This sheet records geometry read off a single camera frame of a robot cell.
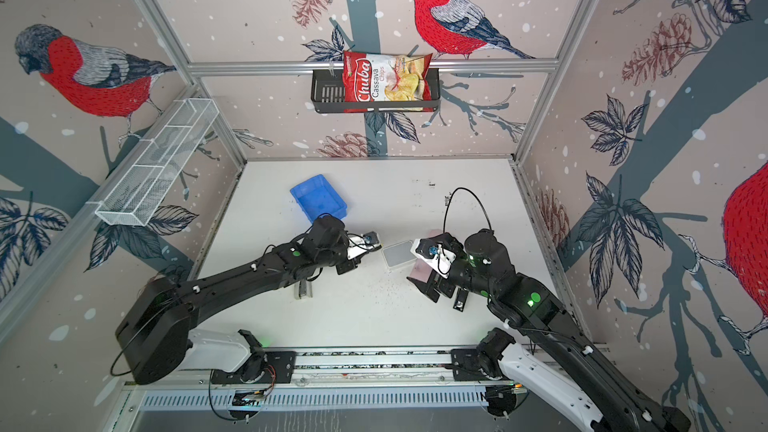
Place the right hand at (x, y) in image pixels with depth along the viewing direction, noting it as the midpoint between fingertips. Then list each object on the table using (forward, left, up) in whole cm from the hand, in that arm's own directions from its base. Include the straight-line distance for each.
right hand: (421, 252), depth 68 cm
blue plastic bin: (+33, +37, -22) cm, 54 cm away
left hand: (+9, +14, -11) cm, 20 cm away
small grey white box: (+12, +5, -24) cm, 27 cm away
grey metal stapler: (-1, +33, -22) cm, 40 cm away
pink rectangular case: (+6, -2, -22) cm, 23 cm away
